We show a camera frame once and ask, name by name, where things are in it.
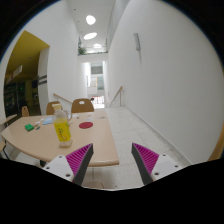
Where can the wooden chair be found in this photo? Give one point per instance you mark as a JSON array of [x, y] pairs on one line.
[[50, 108], [25, 111], [82, 105]]

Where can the wooden chair right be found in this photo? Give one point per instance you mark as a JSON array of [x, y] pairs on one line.
[[82, 105]]

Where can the light blue cloth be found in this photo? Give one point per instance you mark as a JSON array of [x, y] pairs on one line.
[[48, 120]]

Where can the green plant on balcony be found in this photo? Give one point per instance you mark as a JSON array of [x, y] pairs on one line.
[[81, 50]]

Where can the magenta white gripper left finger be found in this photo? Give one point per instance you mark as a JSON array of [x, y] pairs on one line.
[[73, 166]]

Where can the green small box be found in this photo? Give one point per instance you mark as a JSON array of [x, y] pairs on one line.
[[29, 127]]

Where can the wooden chair middle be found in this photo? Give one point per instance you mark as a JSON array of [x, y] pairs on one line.
[[50, 108]]

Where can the yellow liquid plastic bottle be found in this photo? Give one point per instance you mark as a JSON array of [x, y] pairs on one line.
[[61, 119]]

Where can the red round coaster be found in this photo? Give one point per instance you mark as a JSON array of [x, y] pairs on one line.
[[85, 125]]

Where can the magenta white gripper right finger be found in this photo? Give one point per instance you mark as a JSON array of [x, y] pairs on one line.
[[153, 166]]

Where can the beige wooden table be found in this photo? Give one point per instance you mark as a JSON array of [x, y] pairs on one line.
[[43, 143]]

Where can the wooden stair handrail right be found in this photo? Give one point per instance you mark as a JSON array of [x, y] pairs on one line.
[[117, 95]]

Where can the wooden chair far left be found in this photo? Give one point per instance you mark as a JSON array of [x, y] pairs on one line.
[[25, 111]]

